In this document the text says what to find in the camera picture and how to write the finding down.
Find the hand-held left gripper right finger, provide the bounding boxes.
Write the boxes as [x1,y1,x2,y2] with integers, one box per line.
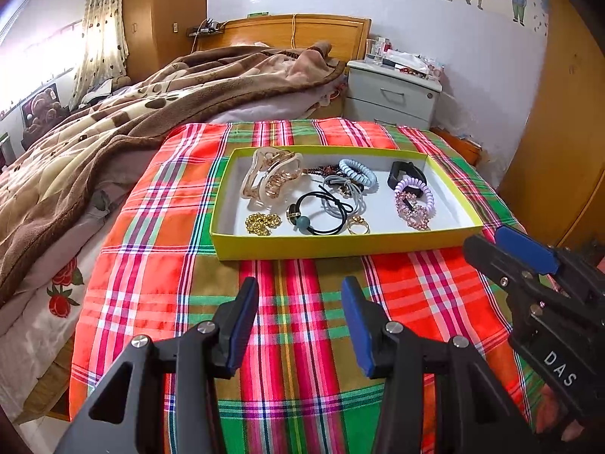
[341,275,544,454]

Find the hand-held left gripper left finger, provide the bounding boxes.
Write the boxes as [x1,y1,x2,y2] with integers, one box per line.
[57,275,260,454]

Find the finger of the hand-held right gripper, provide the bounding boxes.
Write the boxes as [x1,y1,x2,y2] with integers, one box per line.
[494,226,605,301]
[462,234,551,341]

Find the lilac spiral hair tie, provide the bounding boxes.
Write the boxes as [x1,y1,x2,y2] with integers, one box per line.
[394,175,436,213]

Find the yellow cardboard box tray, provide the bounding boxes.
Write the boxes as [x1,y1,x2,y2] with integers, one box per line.
[209,145,484,262]

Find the pink crystal hair tie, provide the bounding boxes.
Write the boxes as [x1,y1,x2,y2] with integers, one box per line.
[395,191,432,230]

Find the gold bead bracelet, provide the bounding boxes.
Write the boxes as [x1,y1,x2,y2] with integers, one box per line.
[245,213,283,237]

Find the black hair tie teal bead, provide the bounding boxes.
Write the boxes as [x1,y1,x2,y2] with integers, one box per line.
[287,190,354,236]

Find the grey elastic hair ties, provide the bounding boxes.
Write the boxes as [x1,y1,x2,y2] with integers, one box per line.
[321,174,369,216]

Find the light blue spiral hair tie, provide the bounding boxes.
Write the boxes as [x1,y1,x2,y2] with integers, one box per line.
[338,158,379,191]

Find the person's right hand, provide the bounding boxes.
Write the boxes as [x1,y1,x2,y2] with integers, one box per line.
[536,382,585,442]

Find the plaid bed cloth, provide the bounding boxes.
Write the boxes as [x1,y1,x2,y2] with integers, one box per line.
[68,118,556,454]

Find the black smart band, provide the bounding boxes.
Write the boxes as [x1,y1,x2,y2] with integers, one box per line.
[388,161,426,191]

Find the wooden door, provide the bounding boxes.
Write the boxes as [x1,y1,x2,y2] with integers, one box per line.
[498,0,605,251]

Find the beige hair claw clip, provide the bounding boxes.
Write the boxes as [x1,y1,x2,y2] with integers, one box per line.
[239,148,304,210]

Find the grey nightstand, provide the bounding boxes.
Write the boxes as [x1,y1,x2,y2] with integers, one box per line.
[341,59,444,129]

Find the floral bed sheet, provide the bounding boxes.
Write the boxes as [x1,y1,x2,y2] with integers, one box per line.
[0,213,121,421]

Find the clutter on nightstand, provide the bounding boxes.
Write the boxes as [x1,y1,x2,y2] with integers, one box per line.
[383,50,445,79]

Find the clear drinking glass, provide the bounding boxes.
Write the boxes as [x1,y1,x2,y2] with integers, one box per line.
[365,37,386,66]

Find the brown patterned blanket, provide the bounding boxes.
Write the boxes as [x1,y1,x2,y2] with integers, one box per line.
[0,40,348,308]

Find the wooden headboard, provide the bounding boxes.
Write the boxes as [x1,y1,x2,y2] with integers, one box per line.
[195,14,372,64]

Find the power strip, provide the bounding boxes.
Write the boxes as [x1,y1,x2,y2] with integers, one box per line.
[186,21,225,37]

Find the dotted cream curtain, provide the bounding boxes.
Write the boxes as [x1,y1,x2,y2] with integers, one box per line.
[71,0,129,105]

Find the wooden wardrobe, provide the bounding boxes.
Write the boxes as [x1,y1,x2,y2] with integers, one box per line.
[122,0,209,83]

